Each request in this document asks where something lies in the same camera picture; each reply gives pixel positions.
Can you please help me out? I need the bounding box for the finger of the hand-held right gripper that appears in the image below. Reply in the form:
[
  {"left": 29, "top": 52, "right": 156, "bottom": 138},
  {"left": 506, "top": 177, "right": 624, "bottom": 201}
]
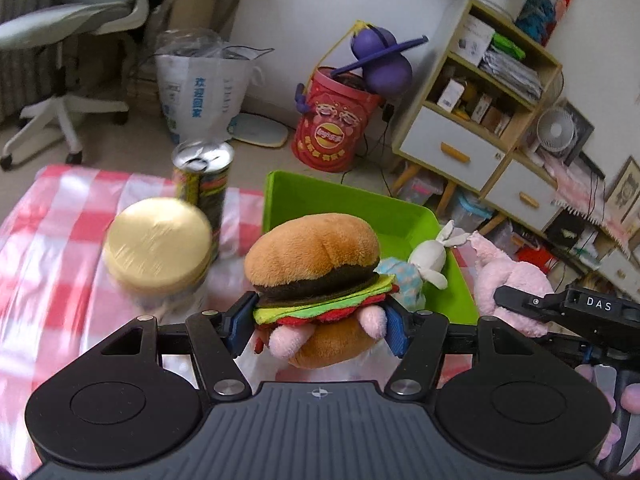
[{"left": 494, "top": 285, "right": 551, "bottom": 319}]

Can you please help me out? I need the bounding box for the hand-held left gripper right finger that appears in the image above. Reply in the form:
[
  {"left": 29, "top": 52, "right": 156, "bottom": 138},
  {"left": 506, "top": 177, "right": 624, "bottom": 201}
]
[{"left": 382, "top": 298, "right": 534, "bottom": 402}]

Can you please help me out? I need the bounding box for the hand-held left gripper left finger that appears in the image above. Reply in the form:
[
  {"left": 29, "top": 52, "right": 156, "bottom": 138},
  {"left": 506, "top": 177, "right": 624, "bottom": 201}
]
[{"left": 102, "top": 291, "right": 261, "bottom": 403}]

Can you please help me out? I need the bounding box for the pink plush toy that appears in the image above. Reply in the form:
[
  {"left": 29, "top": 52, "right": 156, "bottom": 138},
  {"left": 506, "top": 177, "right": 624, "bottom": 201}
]
[{"left": 467, "top": 232, "right": 557, "bottom": 338}]

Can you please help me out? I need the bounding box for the white bunny plush blue dress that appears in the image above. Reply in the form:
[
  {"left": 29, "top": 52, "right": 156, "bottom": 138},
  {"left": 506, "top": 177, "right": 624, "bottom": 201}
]
[{"left": 376, "top": 220, "right": 471, "bottom": 311}]

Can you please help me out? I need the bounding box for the burger plush toy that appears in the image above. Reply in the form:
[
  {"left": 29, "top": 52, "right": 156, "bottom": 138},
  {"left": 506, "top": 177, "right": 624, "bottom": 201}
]
[{"left": 244, "top": 213, "right": 401, "bottom": 371}]

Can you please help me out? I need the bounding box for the green plastic bin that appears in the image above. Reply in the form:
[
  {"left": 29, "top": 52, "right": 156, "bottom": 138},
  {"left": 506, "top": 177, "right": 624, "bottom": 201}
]
[{"left": 262, "top": 170, "right": 480, "bottom": 326}]

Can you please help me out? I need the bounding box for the person's right hand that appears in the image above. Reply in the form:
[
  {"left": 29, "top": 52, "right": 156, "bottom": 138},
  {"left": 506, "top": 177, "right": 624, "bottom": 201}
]
[{"left": 575, "top": 362, "right": 640, "bottom": 461}]

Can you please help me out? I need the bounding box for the clear storage box blue lid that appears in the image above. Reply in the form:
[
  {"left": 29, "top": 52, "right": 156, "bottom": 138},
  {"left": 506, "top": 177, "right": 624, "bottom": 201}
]
[{"left": 451, "top": 191, "right": 502, "bottom": 232}]

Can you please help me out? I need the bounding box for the jar with gold lid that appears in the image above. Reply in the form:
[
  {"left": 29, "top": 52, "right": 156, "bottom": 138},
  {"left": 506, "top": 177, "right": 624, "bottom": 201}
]
[{"left": 102, "top": 197, "right": 216, "bottom": 318}]

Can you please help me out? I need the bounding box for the light framed picture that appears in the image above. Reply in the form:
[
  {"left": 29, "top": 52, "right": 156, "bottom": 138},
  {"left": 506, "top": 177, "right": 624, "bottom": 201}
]
[{"left": 606, "top": 156, "right": 640, "bottom": 222}]

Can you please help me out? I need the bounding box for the black yellow snack can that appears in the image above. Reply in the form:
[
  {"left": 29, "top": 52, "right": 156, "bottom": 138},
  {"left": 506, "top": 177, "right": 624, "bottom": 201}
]
[{"left": 171, "top": 140, "right": 236, "bottom": 262}]

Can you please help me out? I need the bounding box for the white desk fan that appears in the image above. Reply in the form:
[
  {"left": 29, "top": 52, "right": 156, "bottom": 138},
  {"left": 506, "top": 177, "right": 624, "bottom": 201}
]
[{"left": 534, "top": 107, "right": 582, "bottom": 155}]

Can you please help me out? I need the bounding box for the dark framed picture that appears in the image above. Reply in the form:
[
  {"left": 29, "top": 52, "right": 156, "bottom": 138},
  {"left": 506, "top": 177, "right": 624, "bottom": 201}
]
[{"left": 550, "top": 101, "right": 597, "bottom": 163}]

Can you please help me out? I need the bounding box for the round white plate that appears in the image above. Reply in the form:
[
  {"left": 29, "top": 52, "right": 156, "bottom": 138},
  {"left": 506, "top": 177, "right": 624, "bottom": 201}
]
[{"left": 231, "top": 112, "right": 291, "bottom": 150}]

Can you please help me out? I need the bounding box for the wooden white cabinet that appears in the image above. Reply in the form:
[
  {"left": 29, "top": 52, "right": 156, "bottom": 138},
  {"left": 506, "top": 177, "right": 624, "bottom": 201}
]
[{"left": 391, "top": 0, "right": 566, "bottom": 235}]

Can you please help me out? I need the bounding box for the pink white checked cloth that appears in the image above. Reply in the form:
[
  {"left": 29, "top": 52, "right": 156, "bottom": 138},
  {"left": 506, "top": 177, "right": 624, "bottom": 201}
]
[{"left": 0, "top": 164, "right": 481, "bottom": 476}]

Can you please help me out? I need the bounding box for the small white box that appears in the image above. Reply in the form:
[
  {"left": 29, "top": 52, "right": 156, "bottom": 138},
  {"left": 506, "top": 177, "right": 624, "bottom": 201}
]
[{"left": 437, "top": 79, "right": 464, "bottom": 112}]

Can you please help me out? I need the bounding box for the red snack bucket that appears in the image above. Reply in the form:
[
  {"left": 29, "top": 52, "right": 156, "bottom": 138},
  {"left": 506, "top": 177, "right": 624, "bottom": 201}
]
[{"left": 291, "top": 66, "right": 387, "bottom": 173}]

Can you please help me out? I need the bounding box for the stack of papers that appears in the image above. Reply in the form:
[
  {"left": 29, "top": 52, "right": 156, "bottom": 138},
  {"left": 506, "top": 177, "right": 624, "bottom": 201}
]
[{"left": 478, "top": 45, "right": 544, "bottom": 102}]

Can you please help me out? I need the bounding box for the white plastic bag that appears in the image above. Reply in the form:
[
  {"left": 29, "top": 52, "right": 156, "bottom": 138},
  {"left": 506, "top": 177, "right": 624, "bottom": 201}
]
[{"left": 154, "top": 29, "right": 274, "bottom": 147}]

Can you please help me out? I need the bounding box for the green packet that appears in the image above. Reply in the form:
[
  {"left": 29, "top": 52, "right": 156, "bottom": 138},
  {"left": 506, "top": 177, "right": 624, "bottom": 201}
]
[{"left": 492, "top": 32, "right": 527, "bottom": 60}]

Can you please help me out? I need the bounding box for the white carton box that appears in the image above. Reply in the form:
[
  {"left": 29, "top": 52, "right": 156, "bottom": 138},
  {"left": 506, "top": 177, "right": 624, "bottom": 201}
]
[{"left": 456, "top": 14, "right": 497, "bottom": 67}]

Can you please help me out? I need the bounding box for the purple jumping ball toy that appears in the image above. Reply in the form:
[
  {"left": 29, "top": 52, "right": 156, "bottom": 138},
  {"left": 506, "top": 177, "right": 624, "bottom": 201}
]
[{"left": 296, "top": 21, "right": 430, "bottom": 111}]

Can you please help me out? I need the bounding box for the blue knitted basket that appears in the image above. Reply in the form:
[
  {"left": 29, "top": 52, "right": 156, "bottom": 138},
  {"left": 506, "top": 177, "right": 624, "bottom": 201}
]
[{"left": 515, "top": 0, "right": 559, "bottom": 45}]

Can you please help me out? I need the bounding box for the white office chair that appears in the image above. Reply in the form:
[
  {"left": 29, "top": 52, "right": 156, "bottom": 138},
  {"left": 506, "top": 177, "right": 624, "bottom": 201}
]
[{"left": 0, "top": 0, "right": 162, "bottom": 171}]

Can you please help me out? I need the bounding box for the white drawer orange handle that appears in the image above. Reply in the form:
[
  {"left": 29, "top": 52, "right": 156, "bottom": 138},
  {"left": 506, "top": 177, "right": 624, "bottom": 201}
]
[
  {"left": 484, "top": 157, "right": 564, "bottom": 232},
  {"left": 399, "top": 106, "right": 505, "bottom": 192}
]

